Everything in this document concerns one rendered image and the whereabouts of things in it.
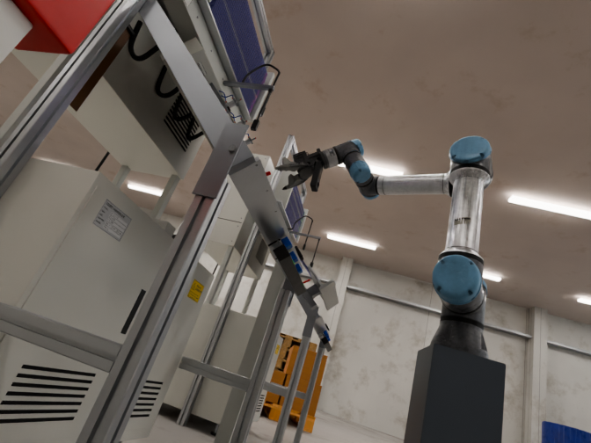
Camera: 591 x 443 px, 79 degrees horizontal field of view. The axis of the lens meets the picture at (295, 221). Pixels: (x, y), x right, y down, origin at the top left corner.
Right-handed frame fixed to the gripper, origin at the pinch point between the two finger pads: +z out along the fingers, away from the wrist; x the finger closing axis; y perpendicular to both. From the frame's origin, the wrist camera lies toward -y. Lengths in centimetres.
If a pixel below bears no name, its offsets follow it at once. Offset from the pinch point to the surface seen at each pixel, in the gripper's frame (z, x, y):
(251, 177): 6, 54, -35
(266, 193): 4, 46, -35
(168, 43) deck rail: 15, 60, 10
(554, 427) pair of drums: -260, -544, -197
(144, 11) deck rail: 20, 60, 28
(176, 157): 37.8, 1.3, 28.8
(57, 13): 19, 94, -34
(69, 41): 19, 92, -35
